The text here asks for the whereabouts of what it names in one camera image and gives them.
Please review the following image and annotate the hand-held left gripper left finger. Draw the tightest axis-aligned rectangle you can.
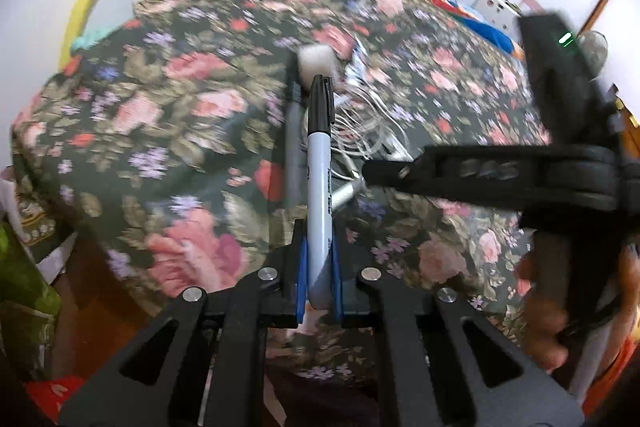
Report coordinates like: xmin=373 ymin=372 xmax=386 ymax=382
xmin=59 ymin=222 xmax=308 ymax=427

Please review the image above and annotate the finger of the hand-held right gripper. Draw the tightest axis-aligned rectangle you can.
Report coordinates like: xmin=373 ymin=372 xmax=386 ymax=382
xmin=362 ymin=147 xmax=435 ymax=198

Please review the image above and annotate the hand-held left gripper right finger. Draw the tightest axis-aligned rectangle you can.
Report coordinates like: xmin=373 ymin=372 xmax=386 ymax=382
xmin=330 ymin=227 xmax=586 ymax=427

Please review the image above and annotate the grey marker pen black cap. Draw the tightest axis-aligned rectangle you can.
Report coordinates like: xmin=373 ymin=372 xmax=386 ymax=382
xmin=305 ymin=74 xmax=337 ymax=310

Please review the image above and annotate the person's right hand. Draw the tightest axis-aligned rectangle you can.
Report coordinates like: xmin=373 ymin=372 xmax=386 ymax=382
xmin=515 ymin=251 xmax=571 ymax=373

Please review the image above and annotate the dark grey pen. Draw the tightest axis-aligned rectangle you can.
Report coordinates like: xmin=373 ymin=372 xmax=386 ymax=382
xmin=284 ymin=77 xmax=307 ymax=220

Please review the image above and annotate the silver foil wrapper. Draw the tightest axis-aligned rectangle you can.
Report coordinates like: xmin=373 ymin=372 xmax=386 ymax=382
xmin=342 ymin=44 xmax=373 ymax=85

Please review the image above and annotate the standing fan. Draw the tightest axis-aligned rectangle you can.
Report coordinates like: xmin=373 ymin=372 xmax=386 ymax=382
xmin=579 ymin=31 xmax=610 ymax=78

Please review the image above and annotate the blue and red cloth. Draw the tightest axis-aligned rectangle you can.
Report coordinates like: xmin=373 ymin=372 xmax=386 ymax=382
xmin=430 ymin=0 xmax=527 ymax=58

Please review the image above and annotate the dark floral blanket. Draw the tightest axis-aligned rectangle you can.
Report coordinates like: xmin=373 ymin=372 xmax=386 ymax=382
xmin=10 ymin=0 xmax=556 ymax=390

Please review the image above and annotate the white appliance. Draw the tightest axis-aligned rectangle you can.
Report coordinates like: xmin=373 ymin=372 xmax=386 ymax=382
xmin=474 ymin=0 xmax=522 ymax=34

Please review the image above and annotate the green leaf-print box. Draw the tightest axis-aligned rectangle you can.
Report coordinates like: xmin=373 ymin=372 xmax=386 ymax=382
xmin=0 ymin=222 xmax=62 ymax=383

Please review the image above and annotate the red and white box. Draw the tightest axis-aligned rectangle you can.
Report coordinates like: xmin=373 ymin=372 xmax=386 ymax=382
xmin=24 ymin=374 xmax=87 ymax=427

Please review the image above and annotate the teal cloth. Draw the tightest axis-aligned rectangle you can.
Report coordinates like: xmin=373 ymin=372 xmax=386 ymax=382
xmin=70 ymin=28 xmax=117 ymax=52

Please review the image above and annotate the tangled white cable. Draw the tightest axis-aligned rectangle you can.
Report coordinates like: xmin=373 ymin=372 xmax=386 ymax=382
xmin=330 ymin=82 xmax=416 ymax=180

